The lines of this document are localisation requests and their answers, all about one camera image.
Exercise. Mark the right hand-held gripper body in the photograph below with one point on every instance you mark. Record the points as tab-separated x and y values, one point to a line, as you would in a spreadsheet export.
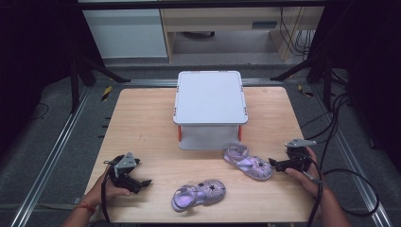
298	156

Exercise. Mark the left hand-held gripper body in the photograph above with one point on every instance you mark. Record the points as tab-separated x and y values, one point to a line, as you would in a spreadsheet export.
124	164

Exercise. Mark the person's right hand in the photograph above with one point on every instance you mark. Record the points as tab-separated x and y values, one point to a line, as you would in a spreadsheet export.
307	181

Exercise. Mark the person's left hand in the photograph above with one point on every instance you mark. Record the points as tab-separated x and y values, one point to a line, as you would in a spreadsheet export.
104	192

